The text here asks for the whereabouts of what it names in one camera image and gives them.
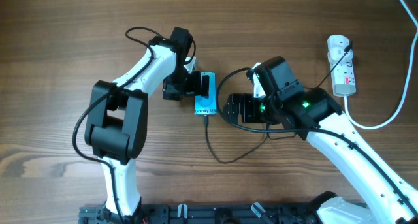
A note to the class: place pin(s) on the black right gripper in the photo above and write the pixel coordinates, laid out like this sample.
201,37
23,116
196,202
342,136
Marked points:
247,100

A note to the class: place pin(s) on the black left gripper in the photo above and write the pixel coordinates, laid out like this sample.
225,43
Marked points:
193,89

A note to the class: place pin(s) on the blue smartphone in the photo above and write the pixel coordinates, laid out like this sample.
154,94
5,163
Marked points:
206,105

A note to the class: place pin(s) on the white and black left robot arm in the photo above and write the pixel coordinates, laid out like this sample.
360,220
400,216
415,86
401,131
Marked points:
117,117

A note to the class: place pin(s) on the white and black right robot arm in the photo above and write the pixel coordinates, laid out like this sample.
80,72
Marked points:
319,120

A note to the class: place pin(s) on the white charger adapter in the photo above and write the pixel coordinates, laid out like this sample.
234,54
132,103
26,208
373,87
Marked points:
335,52

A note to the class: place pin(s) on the white power strip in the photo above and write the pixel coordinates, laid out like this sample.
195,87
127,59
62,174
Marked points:
342,75

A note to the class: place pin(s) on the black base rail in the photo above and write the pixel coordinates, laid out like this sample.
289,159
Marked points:
190,214

